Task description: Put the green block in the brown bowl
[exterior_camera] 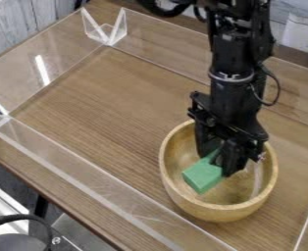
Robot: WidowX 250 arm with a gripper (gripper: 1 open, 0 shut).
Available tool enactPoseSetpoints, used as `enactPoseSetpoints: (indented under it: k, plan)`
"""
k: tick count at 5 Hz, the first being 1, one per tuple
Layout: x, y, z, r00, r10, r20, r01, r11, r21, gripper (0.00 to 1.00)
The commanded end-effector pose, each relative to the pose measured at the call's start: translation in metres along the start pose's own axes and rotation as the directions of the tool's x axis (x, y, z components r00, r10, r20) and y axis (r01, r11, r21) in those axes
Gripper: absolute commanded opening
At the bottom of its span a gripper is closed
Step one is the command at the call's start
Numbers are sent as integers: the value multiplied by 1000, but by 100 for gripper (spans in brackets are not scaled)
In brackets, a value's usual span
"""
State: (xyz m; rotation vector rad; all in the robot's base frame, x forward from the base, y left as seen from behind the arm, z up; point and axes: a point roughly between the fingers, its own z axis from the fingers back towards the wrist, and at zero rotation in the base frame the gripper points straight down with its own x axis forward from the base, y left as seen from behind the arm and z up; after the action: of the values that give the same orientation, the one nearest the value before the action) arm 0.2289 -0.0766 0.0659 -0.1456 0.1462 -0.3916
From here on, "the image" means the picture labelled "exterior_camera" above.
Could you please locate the clear acrylic enclosure wall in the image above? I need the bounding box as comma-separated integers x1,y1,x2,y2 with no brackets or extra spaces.
0,0,308,251

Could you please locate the white cylindrical container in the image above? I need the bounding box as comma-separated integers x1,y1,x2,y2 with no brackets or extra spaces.
281,9,308,52

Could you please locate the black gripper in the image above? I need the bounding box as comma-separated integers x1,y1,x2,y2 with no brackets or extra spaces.
188,73,269,177

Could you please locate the green rectangular block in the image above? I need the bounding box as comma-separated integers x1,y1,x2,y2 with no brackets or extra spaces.
182,150,222,195

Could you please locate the grey metal clamp plate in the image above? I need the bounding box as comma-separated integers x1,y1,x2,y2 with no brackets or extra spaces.
50,222,84,251

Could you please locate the black cable loop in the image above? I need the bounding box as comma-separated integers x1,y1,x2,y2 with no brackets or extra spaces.
0,213,53,251

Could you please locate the brown wooden bowl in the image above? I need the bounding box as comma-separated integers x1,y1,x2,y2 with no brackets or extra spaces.
157,120,278,223

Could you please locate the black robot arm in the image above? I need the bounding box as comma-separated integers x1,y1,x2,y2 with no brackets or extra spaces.
137,0,277,176

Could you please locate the clear acrylic corner bracket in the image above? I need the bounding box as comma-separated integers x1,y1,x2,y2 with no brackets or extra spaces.
81,8,128,47

